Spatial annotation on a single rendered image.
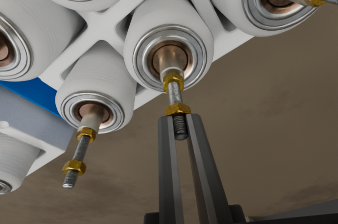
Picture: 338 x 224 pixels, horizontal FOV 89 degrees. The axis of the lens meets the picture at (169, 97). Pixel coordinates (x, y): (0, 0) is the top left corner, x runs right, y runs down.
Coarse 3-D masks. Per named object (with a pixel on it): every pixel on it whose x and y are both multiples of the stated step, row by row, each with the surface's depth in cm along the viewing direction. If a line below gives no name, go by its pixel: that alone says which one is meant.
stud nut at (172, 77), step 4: (172, 72) 14; (168, 76) 14; (172, 76) 14; (176, 76) 14; (180, 76) 14; (164, 80) 14; (168, 80) 14; (172, 80) 14; (176, 80) 14; (180, 80) 14; (164, 84) 14; (180, 84) 14; (164, 88) 14; (180, 88) 15
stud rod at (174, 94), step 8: (168, 88) 14; (176, 88) 14; (168, 96) 14; (176, 96) 13; (176, 120) 11; (184, 120) 11; (176, 128) 11; (184, 128) 11; (176, 136) 10; (184, 136) 11
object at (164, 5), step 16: (144, 0) 21; (160, 0) 18; (176, 0) 18; (144, 16) 16; (160, 16) 15; (176, 16) 15; (192, 16) 16; (128, 32) 16; (144, 32) 16; (208, 32) 17; (128, 48) 17; (208, 48) 17; (128, 64) 18; (208, 64) 18
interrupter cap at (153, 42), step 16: (160, 32) 15; (176, 32) 16; (192, 32) 16; (144, 48) 16; (160, 48) 17; (176, 48) 17; (192, 48) 17; (144, 64) 17; (192, 64) 18; (144, 80) 19; (192, 80) 19
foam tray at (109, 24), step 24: (120, 0) 20; (192, 0) 21; (96, 24) 22; (120, 24) 25; (216, 24) 23; (72, 48) 23; (120, 48) 24; (216, 48) 25; (48, 72) 26; (144, 96) 30
